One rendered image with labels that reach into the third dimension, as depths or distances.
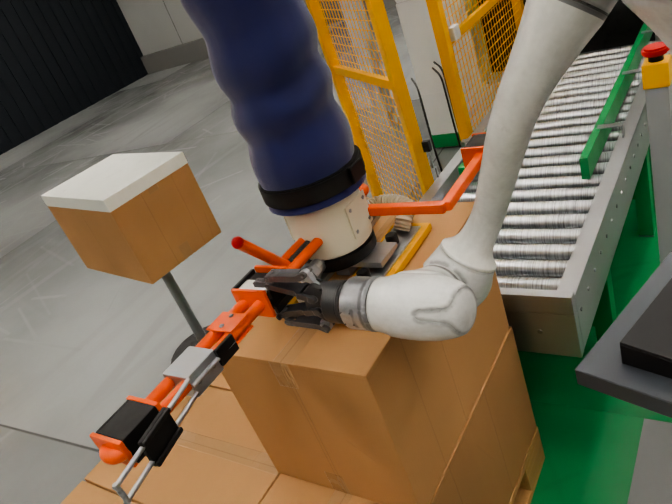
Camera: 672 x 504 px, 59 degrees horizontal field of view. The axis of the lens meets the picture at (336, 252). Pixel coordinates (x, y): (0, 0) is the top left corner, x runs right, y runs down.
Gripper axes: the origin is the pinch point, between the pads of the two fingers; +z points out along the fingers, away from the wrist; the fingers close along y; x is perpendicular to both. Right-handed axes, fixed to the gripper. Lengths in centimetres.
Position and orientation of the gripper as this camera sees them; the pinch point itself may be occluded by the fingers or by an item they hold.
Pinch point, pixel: (261, 296)
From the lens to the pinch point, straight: 113.4
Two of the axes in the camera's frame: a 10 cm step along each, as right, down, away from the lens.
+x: 4.8, -5.7, 6.7
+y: 3.2, 8.2, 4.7
